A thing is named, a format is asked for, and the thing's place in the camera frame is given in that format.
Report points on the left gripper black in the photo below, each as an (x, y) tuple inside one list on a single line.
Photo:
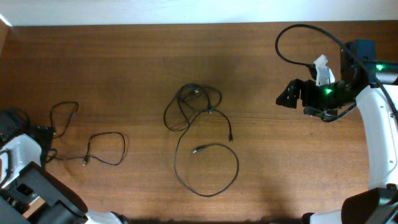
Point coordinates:
[(40, 134)]

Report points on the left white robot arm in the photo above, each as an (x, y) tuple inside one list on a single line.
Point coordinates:
[(29, 194)]

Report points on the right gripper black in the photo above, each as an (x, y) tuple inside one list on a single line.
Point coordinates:
[(308, 86)]

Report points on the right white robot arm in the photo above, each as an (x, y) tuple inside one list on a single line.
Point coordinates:
[(369, 85)]

